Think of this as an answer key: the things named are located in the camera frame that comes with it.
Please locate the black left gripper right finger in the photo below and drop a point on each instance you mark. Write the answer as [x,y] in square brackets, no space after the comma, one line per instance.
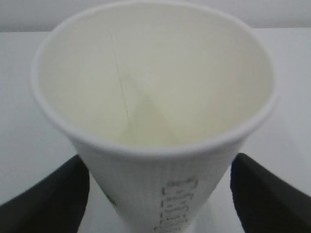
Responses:
[265,203]

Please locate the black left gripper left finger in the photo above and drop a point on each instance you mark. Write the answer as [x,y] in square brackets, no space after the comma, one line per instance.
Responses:
[56,204]

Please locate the white paper cup green print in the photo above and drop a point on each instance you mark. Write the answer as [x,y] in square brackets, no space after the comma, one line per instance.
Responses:
[157,98]

